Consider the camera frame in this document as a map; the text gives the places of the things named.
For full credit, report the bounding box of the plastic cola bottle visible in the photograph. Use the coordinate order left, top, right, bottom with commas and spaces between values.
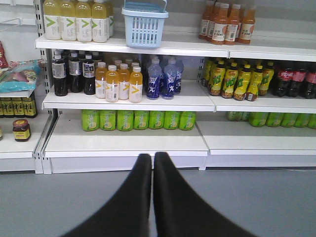
272, 61, 294, 97
286, 61, 307, 97

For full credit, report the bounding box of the orange vitamin drink bottle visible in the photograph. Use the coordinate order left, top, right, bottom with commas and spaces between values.
129, 66, 143, 103
106, 65, 119, 103
95, 62, 107, 99
118, 63, 130, 100

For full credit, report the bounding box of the dark tea bottle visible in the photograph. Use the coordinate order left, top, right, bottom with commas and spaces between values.
82, 54, 95, 95
52, 54, 68, 96
69, 52, 82, 93

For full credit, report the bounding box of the blue sports drink bottle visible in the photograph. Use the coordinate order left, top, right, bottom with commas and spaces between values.
146, 57, 162, 100
161, 57, 177, 100

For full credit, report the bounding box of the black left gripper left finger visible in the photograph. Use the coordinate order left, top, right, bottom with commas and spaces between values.
64, 154, 152, 237

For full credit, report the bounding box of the red lidded sauce jar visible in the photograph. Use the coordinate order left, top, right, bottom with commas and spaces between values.
12, 118, 31, 142

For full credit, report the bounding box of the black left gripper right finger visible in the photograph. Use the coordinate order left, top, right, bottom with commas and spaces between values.
154, 152, 253, 237

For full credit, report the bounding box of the pale yellow juice bottle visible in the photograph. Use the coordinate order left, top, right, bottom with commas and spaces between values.
59, 0, 77, 41
43, 0, 61, 40
76, 0, 92, 42
91, 0, 108, 43

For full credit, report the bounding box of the teal snack bag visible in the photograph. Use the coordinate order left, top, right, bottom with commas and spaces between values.
0, 60, 41, 93

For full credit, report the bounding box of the white store shelving unit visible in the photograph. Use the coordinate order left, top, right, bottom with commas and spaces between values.
0, 0, 316, 174

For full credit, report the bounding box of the light blue plastic basket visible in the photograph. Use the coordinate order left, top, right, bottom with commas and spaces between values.
121, 0, 169, 49

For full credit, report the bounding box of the green drink can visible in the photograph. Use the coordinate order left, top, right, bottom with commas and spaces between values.
133, 111, 149, 130
163, 111, 180, 130
179, 111, 197, 130
81, 109, 99, 131
117, 110, 134, 131
99, 110, 116, 131
149, 111, 165, 129

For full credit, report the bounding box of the orange C100 juice bottle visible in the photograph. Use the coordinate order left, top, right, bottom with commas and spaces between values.
224, 4, 241, 45
211, 3, 229, 45
237, 5, 256, 44

